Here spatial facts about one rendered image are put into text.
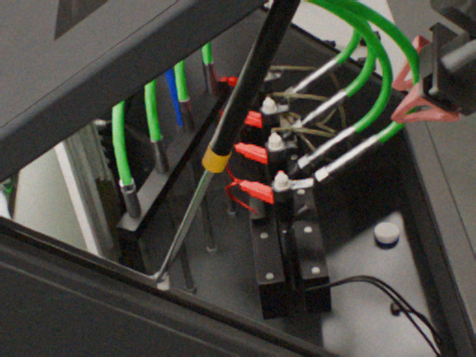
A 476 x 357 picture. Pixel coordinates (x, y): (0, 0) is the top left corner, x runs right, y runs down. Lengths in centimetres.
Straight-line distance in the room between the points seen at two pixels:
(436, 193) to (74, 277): 76
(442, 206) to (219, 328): 62
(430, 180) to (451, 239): 12
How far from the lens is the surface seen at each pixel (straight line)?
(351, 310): 141
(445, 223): 137
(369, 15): 104
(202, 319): 84
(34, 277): 79
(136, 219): 121
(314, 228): 132
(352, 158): 117
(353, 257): 148
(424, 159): 147
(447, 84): 106
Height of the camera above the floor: 194
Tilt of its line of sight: 43 degrees down
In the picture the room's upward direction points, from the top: 11 degrees counter-clockwise
